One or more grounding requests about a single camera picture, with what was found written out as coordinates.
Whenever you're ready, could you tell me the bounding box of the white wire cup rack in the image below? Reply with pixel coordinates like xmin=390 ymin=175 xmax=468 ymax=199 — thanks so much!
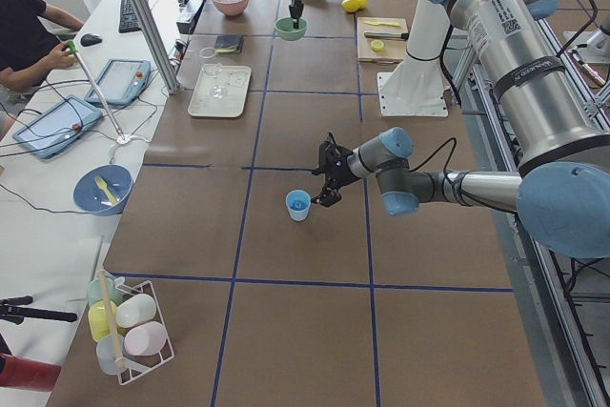
xmin=87 ymin=270 xmax=174 ymax=386

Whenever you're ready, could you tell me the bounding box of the yellow plastic cup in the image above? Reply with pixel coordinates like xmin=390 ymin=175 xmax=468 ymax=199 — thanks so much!
xmin=88 ymin=300 xmax=110 ymax=342

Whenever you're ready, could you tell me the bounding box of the green ceramic bowl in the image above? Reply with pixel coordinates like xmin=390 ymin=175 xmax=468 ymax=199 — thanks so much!
xmin=274 ymin=17 xmax=307 ymax=41

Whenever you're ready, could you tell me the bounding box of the white plastic cup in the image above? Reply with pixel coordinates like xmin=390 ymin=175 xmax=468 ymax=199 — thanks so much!
xmin=115 ymin=294 xmax=156 ymax=328

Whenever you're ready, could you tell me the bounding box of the person's hand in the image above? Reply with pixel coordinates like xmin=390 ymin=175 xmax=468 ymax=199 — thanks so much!
xmin=42 ymin=42 xmax=76 ymax=71

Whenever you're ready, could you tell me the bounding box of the clear glass on tray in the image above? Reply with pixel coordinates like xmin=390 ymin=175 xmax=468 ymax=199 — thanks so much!
xmin=209 ymin=85 xmax=228 ymax=99

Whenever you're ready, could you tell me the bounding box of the blue tablet pendant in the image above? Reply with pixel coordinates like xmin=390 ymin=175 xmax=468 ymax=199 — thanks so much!
xmin=95 ymin=58 xmax=152 ymax=106
xmin=12 ymin=95 xmax=102 ymax=159

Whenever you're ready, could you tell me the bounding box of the silver rod with green tip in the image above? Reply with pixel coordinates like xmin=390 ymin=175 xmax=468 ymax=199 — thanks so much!
xmin=66 ymin=40 xmax=131 ymax=145

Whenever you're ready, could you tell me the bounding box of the aluminium frame post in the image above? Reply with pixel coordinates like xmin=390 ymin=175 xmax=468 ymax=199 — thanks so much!
xmin=131 ymin=0 xmax=180 ymax=94

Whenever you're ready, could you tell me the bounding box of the cream bear tray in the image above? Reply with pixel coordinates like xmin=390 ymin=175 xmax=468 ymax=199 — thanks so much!
xmin=187 ymin=64 xmax=252 ymax=118

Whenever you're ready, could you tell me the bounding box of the wooden cutting board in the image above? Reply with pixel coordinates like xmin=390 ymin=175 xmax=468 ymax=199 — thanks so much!
xmin=356 ymin=17 xmax=409 ymax=63

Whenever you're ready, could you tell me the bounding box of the person in black shirt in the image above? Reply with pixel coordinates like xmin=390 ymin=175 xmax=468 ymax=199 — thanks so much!
xmin=1 ymin=0 xmax=84 ymax=93

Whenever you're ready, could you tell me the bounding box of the pale blue plastic cup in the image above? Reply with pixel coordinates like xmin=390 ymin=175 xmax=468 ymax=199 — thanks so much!
xmin=95 ymin=335 xmax=126 ymax=376

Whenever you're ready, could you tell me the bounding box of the green plastic cup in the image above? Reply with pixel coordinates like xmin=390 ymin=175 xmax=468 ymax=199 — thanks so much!
xmin=87 ymin=275 xmax=124 ymax=308

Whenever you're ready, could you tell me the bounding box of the red object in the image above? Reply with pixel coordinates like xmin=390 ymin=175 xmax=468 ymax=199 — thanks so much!
xmin=0 ymin=354 xmax=61 ymax=392

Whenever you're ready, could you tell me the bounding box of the black keyboard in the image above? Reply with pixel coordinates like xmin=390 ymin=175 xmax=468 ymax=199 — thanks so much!
xmin=118 ymin=0 xmax=141 ymax=33

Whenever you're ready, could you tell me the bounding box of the light blue plastic cup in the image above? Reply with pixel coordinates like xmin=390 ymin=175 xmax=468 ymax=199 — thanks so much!
xmin=285 ymin=189 xmax=311 ymax=222

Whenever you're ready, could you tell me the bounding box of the grey folded cloth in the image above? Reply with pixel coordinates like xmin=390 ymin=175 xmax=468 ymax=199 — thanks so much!
xmin=213 ymin=34 xmax=244 ymax=54

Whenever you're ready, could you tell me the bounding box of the blue bowl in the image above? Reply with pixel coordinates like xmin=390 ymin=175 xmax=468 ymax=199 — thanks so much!
xmin=72 ymin=164 xmax=133 ymax=216

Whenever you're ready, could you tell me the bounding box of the black computer mouse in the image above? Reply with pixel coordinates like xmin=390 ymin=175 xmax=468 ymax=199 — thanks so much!
xmin=80 ymin=33 xmax=103 ymax=47

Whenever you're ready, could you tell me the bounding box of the near blue tablet pendant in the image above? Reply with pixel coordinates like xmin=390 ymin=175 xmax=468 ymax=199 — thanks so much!
xmin=12 ymin=95 xmax=102 ymax=159

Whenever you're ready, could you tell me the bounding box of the steel cylinder tool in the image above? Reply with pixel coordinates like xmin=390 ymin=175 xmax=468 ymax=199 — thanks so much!
xmin=363 ymin=31 xmax=409 ymax=41

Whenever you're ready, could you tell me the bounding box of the far blue tablet pendant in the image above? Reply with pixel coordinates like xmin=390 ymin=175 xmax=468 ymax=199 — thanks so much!
xmin=95 ymin=58 xmax=152 ymax=106

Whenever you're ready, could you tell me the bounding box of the lemon half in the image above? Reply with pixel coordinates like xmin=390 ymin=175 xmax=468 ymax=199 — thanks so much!
xmin=370 ymin=39 xmax=385 ymax=52

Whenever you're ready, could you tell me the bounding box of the pink plastic cup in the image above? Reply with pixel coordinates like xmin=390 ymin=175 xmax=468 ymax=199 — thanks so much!
xmin=124 ymin=321 xmax=168 ymax=356

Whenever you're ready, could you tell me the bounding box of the yellow plastic fork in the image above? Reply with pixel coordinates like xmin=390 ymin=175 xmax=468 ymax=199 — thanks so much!
xmin=94 ymin=175 xmax=118 ymax=206

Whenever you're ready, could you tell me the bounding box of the yellow plastic knife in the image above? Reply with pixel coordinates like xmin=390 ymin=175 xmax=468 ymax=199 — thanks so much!
xmin=363 ymin=20 xmax=401 ymax=28

